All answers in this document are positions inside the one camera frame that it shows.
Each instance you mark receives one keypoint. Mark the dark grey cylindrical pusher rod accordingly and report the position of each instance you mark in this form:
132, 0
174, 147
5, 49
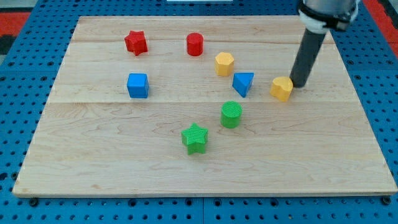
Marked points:
306, 56

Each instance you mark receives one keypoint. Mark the yellow heart block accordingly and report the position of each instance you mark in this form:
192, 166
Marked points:
281, 88

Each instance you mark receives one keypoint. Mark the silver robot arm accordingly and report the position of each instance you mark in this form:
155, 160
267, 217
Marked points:
319, 16

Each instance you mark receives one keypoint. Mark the green star block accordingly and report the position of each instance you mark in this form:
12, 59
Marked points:
195, 139

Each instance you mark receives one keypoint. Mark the red star block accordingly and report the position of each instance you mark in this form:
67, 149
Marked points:
136, 42

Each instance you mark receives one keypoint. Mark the blue triangle block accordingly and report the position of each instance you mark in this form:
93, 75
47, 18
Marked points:
242, 82

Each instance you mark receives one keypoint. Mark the yellow hexagon block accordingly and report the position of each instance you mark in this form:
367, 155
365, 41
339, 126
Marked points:
224, 64

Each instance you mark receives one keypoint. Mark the green cylinder block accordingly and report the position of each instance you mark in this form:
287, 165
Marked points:
231, 112

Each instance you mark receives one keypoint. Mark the red cylinder block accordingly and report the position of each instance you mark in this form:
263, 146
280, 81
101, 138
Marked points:
195, 44

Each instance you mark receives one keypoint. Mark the blue cube block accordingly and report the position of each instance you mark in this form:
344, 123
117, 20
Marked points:
138, 85

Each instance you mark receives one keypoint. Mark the light wooden board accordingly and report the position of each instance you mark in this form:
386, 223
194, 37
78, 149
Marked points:
94, 140

